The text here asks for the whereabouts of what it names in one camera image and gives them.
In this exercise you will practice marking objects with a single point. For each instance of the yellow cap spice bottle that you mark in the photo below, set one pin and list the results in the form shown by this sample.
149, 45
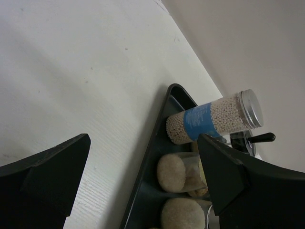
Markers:
182, 173

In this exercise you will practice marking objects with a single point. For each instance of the pink cap spice bottle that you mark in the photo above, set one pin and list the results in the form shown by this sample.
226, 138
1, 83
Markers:
188, 213

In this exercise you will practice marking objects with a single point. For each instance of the tall blue label bottle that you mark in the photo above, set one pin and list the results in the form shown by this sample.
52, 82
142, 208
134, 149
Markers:
230, 114

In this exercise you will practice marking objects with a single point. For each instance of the black rectangular plastic tray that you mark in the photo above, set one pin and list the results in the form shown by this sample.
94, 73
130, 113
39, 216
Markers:
147, 198

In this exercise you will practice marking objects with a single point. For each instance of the black knob cap bottle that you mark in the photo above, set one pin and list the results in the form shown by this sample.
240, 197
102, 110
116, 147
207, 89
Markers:
244, 141

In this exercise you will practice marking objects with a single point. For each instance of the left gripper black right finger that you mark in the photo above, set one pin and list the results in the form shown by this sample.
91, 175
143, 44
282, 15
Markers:
249, 193

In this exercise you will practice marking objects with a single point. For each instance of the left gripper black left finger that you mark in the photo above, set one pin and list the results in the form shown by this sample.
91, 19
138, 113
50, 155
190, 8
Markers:
38, 192

